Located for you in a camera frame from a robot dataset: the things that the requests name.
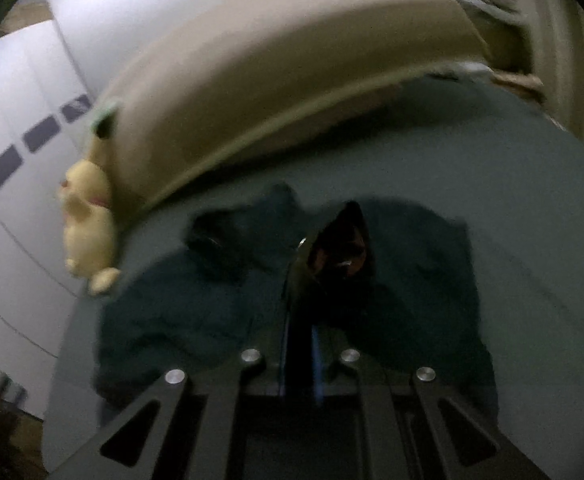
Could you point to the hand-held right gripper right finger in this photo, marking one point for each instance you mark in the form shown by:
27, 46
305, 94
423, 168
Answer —
318, 360

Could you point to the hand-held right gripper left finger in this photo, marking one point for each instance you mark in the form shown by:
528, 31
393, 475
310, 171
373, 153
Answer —
288, 330

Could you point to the dark green jacket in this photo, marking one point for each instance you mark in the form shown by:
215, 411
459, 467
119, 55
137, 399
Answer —
182, 300

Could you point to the yellow plush toy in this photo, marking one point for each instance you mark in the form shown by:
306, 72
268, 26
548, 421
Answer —
88, 220

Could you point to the beige padded headboard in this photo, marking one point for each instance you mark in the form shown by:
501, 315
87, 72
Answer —
282, 85

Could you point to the brown object beside bed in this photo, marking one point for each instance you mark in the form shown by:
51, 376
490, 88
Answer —
517, 84

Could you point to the beige curtain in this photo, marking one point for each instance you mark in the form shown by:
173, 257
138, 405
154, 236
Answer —
572, 50

